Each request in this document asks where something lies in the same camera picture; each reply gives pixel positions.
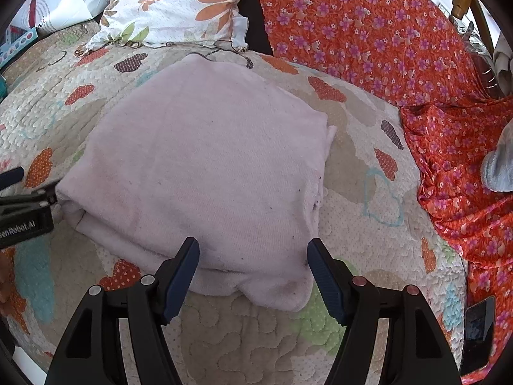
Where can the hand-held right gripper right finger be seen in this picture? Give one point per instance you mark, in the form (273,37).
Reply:
(324,282)

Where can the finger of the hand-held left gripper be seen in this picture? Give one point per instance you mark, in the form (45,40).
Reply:
(32,197)
(12,177)

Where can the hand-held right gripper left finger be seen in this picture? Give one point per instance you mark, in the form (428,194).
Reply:
(184,278)

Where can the pale pink small garment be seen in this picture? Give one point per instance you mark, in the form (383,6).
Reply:
(200,148)

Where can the teal cardboard box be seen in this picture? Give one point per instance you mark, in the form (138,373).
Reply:
(2,88)

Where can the heart patterned quilt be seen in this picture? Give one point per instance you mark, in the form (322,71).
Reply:
(248,349)

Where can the light blue printed box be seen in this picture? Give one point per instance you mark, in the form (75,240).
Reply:
(18,46)

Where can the black smartphone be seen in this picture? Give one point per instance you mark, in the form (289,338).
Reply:
(477,329)

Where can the grey white sock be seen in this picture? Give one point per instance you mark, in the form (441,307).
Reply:
(499,164)

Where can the white floral pillow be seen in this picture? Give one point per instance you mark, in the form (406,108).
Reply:
(172,4)

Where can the orange floral cloth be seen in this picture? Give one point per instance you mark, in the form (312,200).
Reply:
(360,28)

